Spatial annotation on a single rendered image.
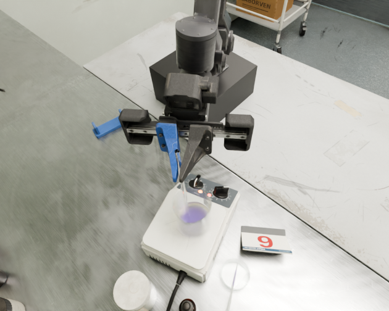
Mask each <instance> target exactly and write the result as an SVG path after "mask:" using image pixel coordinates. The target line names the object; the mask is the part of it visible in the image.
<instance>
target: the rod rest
mask: <svg viewBox="0 0 389 311"><path fill-rule="evenodd" d="M92 125H93V127H94V128H93V133H94V134H95V135H96V137H97V138H101V137H103V136H105V135H106V134H108V133H110V132H112V131H114V130H116V129H118V128H120V127H122V126H121V124H120V122H119V116H118V117H116V118H113V119H112V120H110V121H108V122H106V123H103V124H102V125H100V126H96V125H95V124H94V122H92Z"/></svg>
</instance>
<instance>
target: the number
mask: <svg viewBox="0 0 389 311"><path fill-rule="evenodd" d="M243 241H244V246H249V247H261V248H269V249H281V250H288V251H290V248H289V247H288V243H287V241H286V239H285V238H283V237H275V236H262V235H255V234H243Z"/></svg>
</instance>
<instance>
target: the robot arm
mask: <svg viewBox="0 0 389 311"><path fill-rule="evenodd" d="M226 3H227V0H194V12H193V16H189V17H184V18H182V19H180V20H177V21H176V23H175V39H176V58H177V67H178V68H179V69H181V68H182V69H181V71H180V73H168V74H167V75H166V79H165V86H164V93H163V100H165V103H166V105H165V109H164V111H163V112H162V114H163V115H165V116H159V122H158V121H151V117H149V112H148V110H144V109H123V110H122V111H121V113H120V115H119V122H120V124H121V126H122V129H123V132H124V134H125V136H126V139H127V141H128V143H129V144H140V145H150V144H151V143H152V141H153V137H154V136H157V138H158V141H159V145H160V149H161V151H163V152H167V153H168V155H169V159H170V166H171V171H172V179H173V182H175V183H176V182H177V178H178V167H177V162H176V158H175V150H176V149H178V150H179V151H180V144H179V140H178V139H179V138H188V144H187V145H186V149H185V153H184V156H183V160H182V164H181V167H180V174H179V182H180V183H183V182H184V180H185V179H186V177H187V176H188V174H189V173H190V172H191V170H192V169H193V167H194V166H195V164H197V163H198V162H199V160H200V159H201V158H202V157H203V156H204V155H206V154H207V155H209V154H211V153H212V142H213V139H214V138H224V148H225V149H226V150H229V151H248V150H249V149H250V145H251V140H252V136H253V130H254V118H253V117H252V116H251V115H247V114H226V115H225V124H223V123H222V122H208V121H207V120H208V113H209V104H216V103H217V95H218V87H219V77H218V75H220V74H221V73H222V72H223V71H225V70H226V69H228V65H227V64H226V61H227V55H229V54H230V52H232V51H233V47H234V42H235V37H234V35H233V30H230V27H231V21H232V20H231V18H230V16H229V14H228V12H227V10H226ZM169 114H170V116H169Z"/></svg>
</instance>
